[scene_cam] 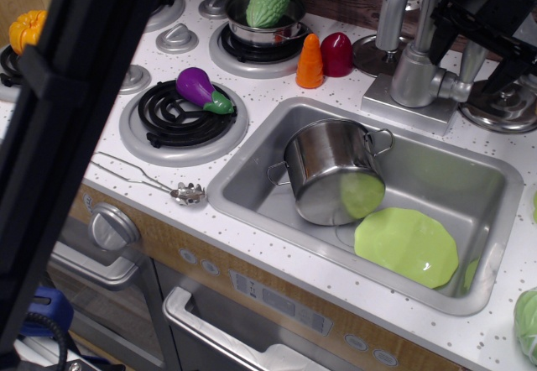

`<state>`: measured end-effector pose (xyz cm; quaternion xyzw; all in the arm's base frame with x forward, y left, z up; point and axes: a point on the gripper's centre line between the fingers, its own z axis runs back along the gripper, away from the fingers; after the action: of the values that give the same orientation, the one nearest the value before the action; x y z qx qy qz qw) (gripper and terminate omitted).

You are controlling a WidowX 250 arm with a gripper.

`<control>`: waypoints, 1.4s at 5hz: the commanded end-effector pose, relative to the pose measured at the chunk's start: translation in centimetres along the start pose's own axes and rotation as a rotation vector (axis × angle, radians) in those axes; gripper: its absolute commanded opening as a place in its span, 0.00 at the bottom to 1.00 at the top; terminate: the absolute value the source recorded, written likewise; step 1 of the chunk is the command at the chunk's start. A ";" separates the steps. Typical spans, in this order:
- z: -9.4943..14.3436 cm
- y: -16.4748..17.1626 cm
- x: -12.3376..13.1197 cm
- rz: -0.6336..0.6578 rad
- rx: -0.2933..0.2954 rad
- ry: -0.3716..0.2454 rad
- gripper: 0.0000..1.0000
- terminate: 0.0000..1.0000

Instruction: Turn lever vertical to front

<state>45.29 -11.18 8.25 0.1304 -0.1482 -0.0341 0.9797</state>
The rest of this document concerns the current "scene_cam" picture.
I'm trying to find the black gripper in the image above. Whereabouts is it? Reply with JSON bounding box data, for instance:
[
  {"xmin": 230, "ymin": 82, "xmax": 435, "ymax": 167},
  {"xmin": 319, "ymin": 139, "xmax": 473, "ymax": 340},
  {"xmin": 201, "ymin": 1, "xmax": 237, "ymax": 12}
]
[{"xmin": 429, "ymin": 0, "xmax": 536, "ymax": 94}]

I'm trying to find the silver faucet lever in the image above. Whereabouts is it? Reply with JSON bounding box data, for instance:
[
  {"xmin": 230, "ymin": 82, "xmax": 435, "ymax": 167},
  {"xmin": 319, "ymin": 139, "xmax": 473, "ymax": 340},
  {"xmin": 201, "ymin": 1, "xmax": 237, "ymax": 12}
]
[{"xmin": 452, "ymin": 40, "xmax": 488, "ymax": 102}]

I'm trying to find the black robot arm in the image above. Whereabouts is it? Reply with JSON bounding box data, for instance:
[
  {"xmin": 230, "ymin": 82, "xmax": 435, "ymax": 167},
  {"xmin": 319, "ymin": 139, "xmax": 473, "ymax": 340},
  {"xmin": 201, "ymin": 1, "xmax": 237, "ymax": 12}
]
[{"xmin": 1, "ymin": 0, "xmax": 536, "ymax": 370}]

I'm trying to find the steel pot lid right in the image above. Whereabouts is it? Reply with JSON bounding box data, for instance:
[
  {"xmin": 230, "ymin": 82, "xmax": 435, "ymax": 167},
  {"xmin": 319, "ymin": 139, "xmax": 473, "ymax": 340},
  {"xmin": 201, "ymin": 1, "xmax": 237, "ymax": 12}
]
[{"xmin": 459, "ymin": 76, "xmax": 536, "ymax": 134}]

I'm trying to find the silver toy faucet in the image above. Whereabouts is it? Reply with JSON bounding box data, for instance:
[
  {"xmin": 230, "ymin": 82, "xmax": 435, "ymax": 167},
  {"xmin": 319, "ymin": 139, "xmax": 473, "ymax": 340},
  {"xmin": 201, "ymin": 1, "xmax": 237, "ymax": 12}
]
[{"xmin": 362, "ymin": 0, "xmax": 460, "ymax": 135}]

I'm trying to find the steel lid behind faucet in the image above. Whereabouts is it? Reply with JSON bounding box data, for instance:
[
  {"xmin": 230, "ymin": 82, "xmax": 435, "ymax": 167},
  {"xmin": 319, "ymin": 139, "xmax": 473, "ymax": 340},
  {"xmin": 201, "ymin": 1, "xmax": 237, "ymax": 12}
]
[{"xmin": 352, "ymin": 34, "xmax": 409, "ymax": 77}]

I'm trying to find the red toy pepper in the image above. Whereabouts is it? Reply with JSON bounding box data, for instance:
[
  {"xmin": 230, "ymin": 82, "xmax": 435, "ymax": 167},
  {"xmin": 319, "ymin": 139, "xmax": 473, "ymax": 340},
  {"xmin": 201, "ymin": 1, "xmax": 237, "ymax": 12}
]
[{"xmin": 321, "ymin": 32, "xmax": 353, "ymax": 77}]

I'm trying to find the silver sink basin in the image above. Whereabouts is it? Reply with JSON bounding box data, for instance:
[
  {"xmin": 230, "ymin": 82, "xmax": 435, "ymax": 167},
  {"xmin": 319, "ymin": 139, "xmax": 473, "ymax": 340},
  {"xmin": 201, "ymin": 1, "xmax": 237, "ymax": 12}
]
[{"xmin": 208, "ymin": 97, "xmax": 524, "ymax": 316}]

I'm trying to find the orange toy carrot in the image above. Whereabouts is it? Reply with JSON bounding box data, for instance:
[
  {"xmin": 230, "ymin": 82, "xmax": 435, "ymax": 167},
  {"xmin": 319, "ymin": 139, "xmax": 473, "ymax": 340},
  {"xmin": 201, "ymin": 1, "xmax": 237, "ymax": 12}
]
[{"xmin": 295, "ymin": 34, "xmax": 324, "ymax": 89}]

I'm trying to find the stainless steel pot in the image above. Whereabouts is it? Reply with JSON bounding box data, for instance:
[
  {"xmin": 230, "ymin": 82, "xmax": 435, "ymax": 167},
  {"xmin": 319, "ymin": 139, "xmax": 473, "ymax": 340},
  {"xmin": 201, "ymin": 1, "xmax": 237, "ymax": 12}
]
[{"xmin": 267, "ymin": 118, "xmax": 395, "ymax": 226}]

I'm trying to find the small steel saucepan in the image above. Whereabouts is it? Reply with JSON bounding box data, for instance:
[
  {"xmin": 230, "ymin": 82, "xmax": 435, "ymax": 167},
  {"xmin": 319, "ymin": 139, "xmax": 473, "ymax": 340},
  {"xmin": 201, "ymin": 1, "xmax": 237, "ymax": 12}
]
[{"xmin": 225, "ymin": 0, "xmax": 310, "ymax": 48}]

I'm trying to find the green plastic plate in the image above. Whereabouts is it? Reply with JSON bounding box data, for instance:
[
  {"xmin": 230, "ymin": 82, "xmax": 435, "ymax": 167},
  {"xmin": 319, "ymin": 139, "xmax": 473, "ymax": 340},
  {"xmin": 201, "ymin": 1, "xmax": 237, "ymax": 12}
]
[{"xmin": 354, "ymin": 207, "xmax": 459, "ymax": 289}]

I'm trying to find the rear black stove burner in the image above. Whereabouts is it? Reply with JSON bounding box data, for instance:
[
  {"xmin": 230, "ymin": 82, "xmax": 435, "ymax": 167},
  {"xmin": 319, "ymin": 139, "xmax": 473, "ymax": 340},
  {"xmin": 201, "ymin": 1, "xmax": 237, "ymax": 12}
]
[{"xmin": 209, "ymin": 24, "xmax": 310, "ymax": 80}]

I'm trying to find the black stove burner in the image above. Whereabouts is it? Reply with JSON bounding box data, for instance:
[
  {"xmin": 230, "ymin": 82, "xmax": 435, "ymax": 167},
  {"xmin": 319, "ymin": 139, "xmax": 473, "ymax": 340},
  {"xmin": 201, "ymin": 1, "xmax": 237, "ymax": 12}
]
[
  {"xmin": 209, "ymin": 24, "xmax": 310, "ymax": 80},
  {"xmin": 119, "ymin": 81, "xmax": 248, "ymax": 167}
]

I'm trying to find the green toy bitter melon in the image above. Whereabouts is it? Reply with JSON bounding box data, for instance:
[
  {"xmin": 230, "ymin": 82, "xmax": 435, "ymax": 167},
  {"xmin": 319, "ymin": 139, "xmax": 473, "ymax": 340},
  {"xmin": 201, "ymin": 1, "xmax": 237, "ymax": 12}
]
[{"xmin": 246, "ymin": 0, "xmax": 290, "ymax": 29}]

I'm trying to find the green toy cabbage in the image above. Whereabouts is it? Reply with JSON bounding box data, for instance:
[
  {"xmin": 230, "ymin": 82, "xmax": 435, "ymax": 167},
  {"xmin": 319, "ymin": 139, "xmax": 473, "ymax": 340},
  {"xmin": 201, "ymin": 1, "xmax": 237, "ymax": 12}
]
[{"xmin": 514, "ymin": 288, "xmax": 536, "ymax": 365}]

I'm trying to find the silver stove knob rear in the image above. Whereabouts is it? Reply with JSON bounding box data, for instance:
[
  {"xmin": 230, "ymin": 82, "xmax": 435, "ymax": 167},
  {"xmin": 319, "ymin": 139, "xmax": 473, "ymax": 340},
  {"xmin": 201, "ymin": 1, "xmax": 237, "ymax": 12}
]
[{"xmin": 198, "ymin": 0, "xmax": 227, "ymax": 19}]

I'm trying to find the silver stove knob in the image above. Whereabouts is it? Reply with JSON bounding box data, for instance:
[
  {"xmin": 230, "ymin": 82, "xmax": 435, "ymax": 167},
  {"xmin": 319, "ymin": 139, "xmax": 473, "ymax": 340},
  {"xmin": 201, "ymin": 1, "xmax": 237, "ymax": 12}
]
[
  {"xmin": 155, "ymin": 24, "xmax": 199, "ymax": 55},
  {"xmin": 198, "ymin": 0, "xmax": 227, "ymax": 19},
  {"xmin": 119, "ymin": 65, "xmax": 151, "ymax": 95}
]

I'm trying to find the purple toy eggplant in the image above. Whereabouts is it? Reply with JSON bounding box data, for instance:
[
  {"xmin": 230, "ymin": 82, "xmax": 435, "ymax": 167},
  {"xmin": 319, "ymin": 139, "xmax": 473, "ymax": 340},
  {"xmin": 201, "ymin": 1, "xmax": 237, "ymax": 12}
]
[{"xmin": 175, "ymin": 67, "xmax": 234, "ymax": 115}]

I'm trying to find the silver stove knob middle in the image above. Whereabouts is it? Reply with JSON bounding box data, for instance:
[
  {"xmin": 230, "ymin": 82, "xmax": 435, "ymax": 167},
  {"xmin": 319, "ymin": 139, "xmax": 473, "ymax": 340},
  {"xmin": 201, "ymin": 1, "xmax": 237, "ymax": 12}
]
[{"xmin": 155, "ymin": 24, "xmax": 199, "ymax": 55}]

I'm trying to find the rear left stove burner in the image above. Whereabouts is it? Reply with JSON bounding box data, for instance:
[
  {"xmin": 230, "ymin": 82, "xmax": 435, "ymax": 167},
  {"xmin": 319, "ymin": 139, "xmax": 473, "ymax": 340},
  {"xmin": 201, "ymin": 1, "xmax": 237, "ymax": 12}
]
[{"xmin": 144, "ymin": 0, "xmax": 185, "ymax": 33}]

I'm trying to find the front black stove burner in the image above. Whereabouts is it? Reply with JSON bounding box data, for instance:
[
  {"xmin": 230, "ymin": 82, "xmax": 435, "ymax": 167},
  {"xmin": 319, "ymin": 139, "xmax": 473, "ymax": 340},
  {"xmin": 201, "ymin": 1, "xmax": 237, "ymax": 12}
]
[{"xmin": 119, "ymin": 81, "xmax": 248, "ymax": 167}]

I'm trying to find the metal pasta spoon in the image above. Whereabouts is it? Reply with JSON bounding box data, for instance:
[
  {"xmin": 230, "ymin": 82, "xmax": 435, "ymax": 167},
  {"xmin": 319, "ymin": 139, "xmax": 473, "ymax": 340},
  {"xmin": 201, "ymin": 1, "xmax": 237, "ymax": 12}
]
[{"xmin": 90, "ymin": 151, "xmax": 206, "ymax": 206}]

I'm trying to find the silver stove knob front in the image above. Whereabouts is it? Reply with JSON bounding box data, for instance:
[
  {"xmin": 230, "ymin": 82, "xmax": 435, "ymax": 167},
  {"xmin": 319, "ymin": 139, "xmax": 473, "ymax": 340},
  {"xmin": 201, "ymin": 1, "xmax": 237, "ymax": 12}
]
[{"xmin": 119, "ymin": 65, "xmax": 151, "ymax": 95}]

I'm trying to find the silver oven dial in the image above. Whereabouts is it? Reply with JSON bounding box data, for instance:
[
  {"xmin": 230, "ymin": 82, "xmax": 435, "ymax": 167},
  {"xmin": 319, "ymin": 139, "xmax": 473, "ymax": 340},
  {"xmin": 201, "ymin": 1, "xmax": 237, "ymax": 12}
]
[{"xmin": 88, "ymin": 202, "xmax": 141, "ymax": 252}]

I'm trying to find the orange toy pumpkin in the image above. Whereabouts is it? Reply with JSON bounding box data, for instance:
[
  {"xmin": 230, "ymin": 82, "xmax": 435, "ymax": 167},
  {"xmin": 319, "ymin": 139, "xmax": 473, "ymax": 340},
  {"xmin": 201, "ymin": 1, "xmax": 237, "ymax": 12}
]
[{"xmin": 8, "ymin": 10, "xmax": 48, "ymax": 55}]

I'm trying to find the far left stove burner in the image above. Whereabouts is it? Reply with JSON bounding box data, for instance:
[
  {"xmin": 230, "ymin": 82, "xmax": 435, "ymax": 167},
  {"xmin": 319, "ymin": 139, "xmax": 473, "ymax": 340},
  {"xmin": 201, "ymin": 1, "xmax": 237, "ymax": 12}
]
[{"xmin": 1, "ymin": 44, "xmax": 23, "ymax": 102}]

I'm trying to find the blue clamp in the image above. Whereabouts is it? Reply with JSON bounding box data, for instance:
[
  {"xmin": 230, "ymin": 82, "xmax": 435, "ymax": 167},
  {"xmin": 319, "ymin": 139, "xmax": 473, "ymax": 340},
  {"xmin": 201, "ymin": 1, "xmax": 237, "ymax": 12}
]
[{"xmin": 20, "ymin": 286, "xmax": 74, "ymax": 337}]

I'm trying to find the silver dishwasher handle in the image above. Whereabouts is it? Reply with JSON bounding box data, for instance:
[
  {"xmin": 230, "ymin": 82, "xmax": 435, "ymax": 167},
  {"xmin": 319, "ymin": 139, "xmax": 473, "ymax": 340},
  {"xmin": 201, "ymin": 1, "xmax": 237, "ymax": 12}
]
[{"xmin": 162, "ymin": 287, "xmax": 325, "ymax": 370}]

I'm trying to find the silver oven door handle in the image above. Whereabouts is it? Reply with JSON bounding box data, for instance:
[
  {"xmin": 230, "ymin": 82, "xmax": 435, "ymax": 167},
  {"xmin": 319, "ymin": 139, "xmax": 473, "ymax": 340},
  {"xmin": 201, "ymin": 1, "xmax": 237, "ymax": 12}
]
[{"xmin": 51, "ymin": 242, "xmax": 146, "ymax": 291}]

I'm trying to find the black coiled cable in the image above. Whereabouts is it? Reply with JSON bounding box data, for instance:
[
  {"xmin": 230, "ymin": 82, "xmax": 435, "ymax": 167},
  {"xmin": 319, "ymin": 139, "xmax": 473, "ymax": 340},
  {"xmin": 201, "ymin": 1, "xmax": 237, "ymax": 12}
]
[{"xmin": 25, "ymin": 311, "xmax": 65, "ymax": 371}]

